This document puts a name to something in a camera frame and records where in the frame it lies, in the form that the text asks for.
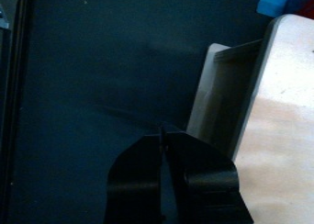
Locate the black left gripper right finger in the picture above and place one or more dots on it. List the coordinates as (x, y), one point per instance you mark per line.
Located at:
(204, 181)

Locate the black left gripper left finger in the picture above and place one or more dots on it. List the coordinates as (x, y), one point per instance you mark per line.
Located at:
(132, 184)

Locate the black frame rail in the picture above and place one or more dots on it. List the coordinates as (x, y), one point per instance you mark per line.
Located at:
(9, 111)

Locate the blue foam block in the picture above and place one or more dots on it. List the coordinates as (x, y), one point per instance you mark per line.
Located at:
(272, 2)

